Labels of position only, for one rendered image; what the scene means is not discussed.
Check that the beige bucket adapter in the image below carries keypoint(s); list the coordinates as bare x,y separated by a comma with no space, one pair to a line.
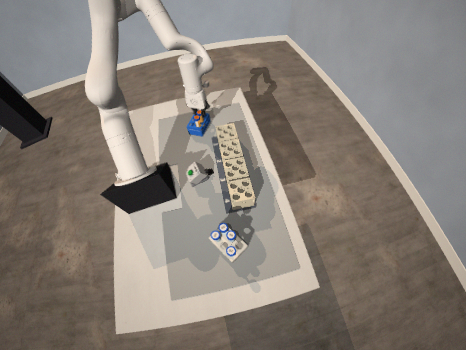
235,169
241,193
231,151
222,129

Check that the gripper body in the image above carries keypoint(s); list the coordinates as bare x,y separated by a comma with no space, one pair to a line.
196,100

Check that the beige tube rack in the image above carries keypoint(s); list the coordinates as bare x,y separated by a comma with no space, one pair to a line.
238,244

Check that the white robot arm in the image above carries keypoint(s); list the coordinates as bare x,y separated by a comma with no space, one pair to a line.
101,84

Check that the blue tube rack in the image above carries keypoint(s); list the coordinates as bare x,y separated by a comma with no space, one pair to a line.
195,130

